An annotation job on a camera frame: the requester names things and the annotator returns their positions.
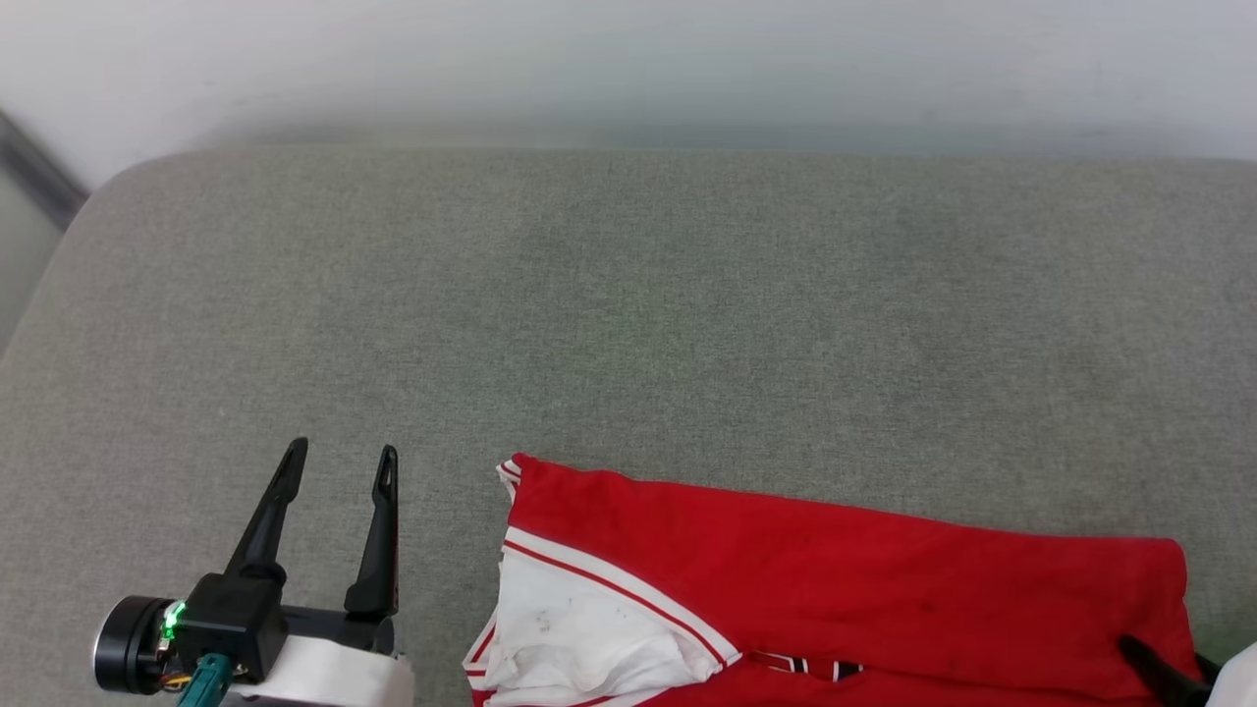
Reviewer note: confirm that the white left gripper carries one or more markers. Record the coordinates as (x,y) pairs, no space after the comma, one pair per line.
(334,678)

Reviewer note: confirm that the grey fabric sofa cushion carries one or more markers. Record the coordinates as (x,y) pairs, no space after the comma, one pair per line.
(628,324)

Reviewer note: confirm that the red and white jersey shirt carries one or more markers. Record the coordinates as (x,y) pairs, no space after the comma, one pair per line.
(835,589)

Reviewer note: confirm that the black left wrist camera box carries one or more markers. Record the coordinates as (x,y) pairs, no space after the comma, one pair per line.
(236,619)

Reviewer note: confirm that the dark grey wall trim strip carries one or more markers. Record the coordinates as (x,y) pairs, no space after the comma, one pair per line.
(39,177)

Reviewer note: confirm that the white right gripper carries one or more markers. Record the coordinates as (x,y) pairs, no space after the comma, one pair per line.
(1237,682)

